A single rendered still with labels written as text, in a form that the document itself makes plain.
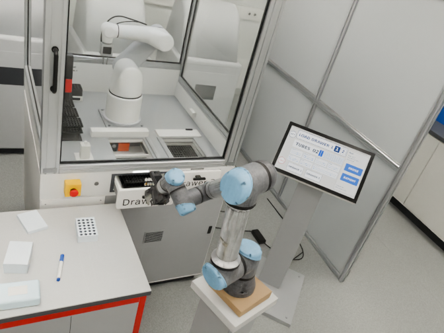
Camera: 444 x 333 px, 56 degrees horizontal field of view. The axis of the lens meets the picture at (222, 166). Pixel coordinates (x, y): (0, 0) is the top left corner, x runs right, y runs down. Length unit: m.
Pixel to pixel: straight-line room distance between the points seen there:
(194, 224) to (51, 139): 1.02
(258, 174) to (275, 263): 1.58
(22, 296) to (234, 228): 0.80
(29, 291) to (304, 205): 1.61
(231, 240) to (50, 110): 0.93
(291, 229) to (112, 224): 1.18
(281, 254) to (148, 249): 0.89
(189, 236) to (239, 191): 1.26
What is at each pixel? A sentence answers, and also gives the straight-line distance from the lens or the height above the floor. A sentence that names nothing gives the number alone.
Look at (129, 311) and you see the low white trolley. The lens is 1.92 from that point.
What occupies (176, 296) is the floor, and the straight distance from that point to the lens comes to 2.84.
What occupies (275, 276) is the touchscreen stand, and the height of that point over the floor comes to 0.14.
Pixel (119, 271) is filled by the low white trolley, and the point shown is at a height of 0.76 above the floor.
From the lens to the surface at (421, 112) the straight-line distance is 2.86.
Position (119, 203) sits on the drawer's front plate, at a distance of 2.07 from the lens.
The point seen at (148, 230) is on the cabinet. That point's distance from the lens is 2.45.
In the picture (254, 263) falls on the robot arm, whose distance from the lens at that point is 1.75.
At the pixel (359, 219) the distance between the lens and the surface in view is 3.21.
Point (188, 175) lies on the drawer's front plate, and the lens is 2.26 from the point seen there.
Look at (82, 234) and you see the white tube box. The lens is 1.98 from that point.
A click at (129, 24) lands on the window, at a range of 1.83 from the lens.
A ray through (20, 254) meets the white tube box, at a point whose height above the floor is 0.81.
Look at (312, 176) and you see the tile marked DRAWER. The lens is 2.44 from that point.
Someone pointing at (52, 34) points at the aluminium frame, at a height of 1.59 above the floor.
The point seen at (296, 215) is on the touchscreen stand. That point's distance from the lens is 2.68.
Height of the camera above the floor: 2.14
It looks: 31 degrees down
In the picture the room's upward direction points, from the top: 16 degrees clockwise
